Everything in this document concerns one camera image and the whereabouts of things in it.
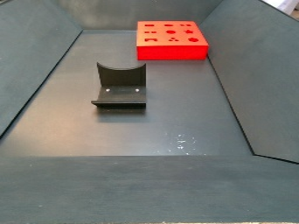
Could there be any black curved holder stand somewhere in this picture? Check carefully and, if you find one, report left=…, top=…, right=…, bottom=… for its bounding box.
left=90, top=64, right=147, bottom=108

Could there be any red shape-sorting board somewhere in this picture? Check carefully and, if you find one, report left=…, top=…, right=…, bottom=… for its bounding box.
left=136, top=21, right=209, bottom=60

